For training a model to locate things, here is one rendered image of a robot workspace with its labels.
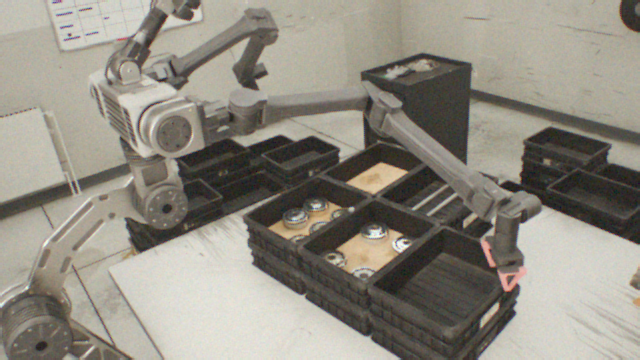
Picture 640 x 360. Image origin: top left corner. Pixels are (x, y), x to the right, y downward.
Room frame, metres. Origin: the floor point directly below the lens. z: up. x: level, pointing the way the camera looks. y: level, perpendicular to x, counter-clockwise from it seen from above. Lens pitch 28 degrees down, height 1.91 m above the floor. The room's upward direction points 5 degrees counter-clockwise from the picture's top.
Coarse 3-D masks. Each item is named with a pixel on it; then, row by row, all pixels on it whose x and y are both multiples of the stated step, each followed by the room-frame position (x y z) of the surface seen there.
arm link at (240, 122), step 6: (228, 102) 1.28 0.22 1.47; (228, 108) 1.26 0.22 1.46; (234, 114) 1.25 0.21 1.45; (240, 114) 1.24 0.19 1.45; (252, 114) 1.25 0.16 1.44; (234, 120) 1.25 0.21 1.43; (240, 120) 1.25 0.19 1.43; (246, 120) 1.25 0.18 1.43; (252, 120) 1.26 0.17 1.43; (234, 126) 1.26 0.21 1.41; (240, 126) 1.25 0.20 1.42; (246, 126) 1.25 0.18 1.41; (252, 126) 1.26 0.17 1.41
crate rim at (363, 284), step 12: (384, 204) 1.59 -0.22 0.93; (348, 216) 1.53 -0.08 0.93; (420, 216) 1.48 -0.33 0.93; (324, 228) 1.46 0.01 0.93; (432, 228) 1.40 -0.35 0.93; (420, 240) 1.34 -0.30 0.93; (300, 252) 1.35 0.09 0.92; (312, 252) 1.33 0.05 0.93; (324, 264) 1.27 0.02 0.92; (348, 276) 1.20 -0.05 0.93; (372, 276) 1.19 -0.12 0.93
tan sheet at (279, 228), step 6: (330, 204) 1.78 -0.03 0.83; (330, 210) 1.73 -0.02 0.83; (324, 216) 1.70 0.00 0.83; (282, 222) 1.68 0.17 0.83; (312, 222) 1.66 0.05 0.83; (270, 228) 1.65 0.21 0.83; (276, 228) 1.64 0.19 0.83; (282, 228) 1.64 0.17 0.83; (306, 228) 1.62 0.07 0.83; (282, 234) 1.60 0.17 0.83; (288, 234) 1.59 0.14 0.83; (294, 234) 1.59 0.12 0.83
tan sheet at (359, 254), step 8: (392, 232) 1.54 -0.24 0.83; (352, 240) 1.52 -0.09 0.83; (360, 240) 1.51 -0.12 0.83; (392, 240) 1.49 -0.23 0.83; (344, 248) 1.47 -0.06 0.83; (352, 248) 1.47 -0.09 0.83; (360, 248) 1.46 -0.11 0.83; (368, 248) 1.46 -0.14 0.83; (376, 248) 1.46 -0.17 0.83; (384, 248) 1.45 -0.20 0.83; (352, 256) 1.42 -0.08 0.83; (360, 256) 1.42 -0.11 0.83; (368, 256) 1.41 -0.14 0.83; (376, 256) 1.41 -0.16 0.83; (384, 256) 1.41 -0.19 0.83; (392, 256) 1.40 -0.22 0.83; (352, 264) 1.38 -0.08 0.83; (360, 264) 1.37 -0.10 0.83; (368, 264) 1.37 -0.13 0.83; (376, 264) 1.37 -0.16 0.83; (384, 264) 1.36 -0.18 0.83
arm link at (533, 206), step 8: (488, 184) 1.06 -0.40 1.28; (488, 192) 1.04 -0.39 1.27; (496, 192) 1.04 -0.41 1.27; (520, 192) 1.07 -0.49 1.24; (496, 200) 1.02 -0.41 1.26; (504, 200) 1.03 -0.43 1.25; (512, 200) 1.05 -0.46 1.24; (520, 200) 1.04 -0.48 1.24; (528, 200) 1.04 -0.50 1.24; (536, 200) 1.04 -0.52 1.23; (496, 208) 1.03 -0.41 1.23; (528, 208) 1.01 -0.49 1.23; (536, 208) 1.02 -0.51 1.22; (480, 216) 1.05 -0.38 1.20; (488, 216) 1.03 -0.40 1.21; (528, 216) 1.00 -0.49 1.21; (536, 216) 1.03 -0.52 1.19
